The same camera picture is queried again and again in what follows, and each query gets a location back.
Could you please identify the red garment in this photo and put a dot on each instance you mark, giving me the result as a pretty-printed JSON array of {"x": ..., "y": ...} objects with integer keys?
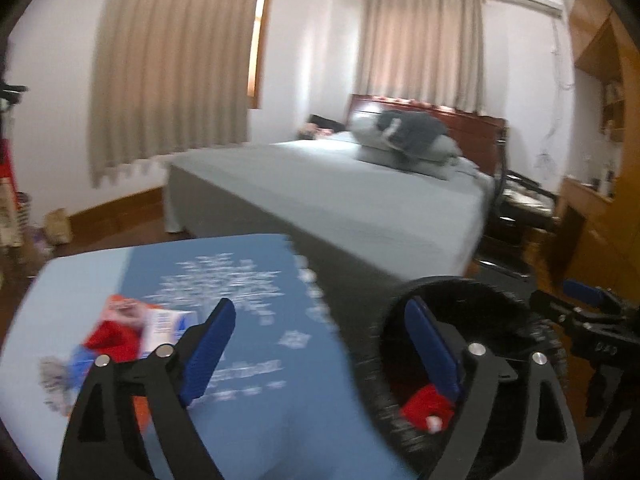
[{"x": 6, "y": 160}]

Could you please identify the purple bag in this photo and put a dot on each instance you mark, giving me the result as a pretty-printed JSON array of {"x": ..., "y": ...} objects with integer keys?
[{"x": 40, "y": 237}]

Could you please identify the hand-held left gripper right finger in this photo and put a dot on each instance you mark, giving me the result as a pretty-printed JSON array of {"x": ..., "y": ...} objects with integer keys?
[{"x": 432, "y": 350}]

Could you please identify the brown paper bag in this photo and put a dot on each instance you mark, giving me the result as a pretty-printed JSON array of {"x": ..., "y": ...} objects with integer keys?
[{"x": 58, "y": 226}]

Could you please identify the black chair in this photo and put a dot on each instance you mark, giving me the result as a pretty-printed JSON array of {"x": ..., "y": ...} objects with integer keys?
[{"x": 520, "y": 210}]

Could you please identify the light grey folded quilt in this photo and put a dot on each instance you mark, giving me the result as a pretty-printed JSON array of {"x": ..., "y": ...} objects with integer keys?
[{"x": 370, "y": 135}]

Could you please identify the black clothes rack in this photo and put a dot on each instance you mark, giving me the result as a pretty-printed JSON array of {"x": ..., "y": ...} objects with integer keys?
[{"x": 12, "y": 91}]

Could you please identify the wide beige curtain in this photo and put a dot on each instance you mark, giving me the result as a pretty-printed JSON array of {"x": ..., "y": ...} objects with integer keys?
[{"x": 170, "y": 60}]

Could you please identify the wooden wall cabinet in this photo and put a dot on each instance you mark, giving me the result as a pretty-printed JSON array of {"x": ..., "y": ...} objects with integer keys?
[{"x": 600, "y": 240}]

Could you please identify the dark grey garment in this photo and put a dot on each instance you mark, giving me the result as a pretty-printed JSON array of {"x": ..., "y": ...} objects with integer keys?
[{"x": 412, "y": 127}]

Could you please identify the narrow beige curtain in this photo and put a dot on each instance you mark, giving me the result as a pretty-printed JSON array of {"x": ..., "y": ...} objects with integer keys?
[{"x": 420, "y": 50}]

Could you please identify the black trash bin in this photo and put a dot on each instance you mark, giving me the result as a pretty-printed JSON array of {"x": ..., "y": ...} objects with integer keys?
[{"x": 380, "y": 410}]

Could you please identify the white printed bag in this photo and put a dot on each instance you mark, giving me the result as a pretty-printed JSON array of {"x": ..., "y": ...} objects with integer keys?
[{"x": 9, "y": 215}]

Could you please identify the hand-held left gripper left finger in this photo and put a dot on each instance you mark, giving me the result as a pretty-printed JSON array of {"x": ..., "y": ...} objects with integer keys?
[{"x": 210, "y": 350}]

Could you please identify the pink cloth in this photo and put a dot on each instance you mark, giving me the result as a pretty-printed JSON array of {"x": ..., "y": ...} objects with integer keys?
[{"x": 315, "y": 131}]

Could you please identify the red crumpled wrapper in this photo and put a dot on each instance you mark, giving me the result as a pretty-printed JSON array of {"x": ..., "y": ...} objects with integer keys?
[{"x": 424, "y": 405}]

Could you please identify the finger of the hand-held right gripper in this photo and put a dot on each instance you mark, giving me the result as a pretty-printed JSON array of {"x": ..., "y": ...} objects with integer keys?
[
  {"x": 550, "y": 306},
  {"x": 585, "y": 292}
]

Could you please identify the white blue carton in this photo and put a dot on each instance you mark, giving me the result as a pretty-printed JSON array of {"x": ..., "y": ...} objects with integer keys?
[{"x": 162, "y": 327}]

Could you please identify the red snack packet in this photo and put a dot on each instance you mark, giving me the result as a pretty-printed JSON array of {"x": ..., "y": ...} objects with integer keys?
[{"x": 112, "y": 335}]

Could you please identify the black pillow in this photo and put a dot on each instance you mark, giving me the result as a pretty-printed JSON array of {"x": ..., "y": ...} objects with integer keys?
[{"x": 325, "y": 121}]

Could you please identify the bed with grey sheet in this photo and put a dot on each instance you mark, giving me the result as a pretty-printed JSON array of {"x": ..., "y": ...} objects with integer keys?
[{"x": 350, "y": 195}]

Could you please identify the dark wooden headboard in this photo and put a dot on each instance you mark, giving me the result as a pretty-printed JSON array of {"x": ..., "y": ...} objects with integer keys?
[{"x": 475, "y": 140}]

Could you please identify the wooden window frame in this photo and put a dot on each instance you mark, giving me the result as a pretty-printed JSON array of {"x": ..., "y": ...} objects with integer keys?
[{"x": 261, "y": 45}]

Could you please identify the blue printed tablecloth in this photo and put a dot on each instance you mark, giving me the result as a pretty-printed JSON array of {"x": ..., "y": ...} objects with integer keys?
[{"x": 260, "y": 410}]

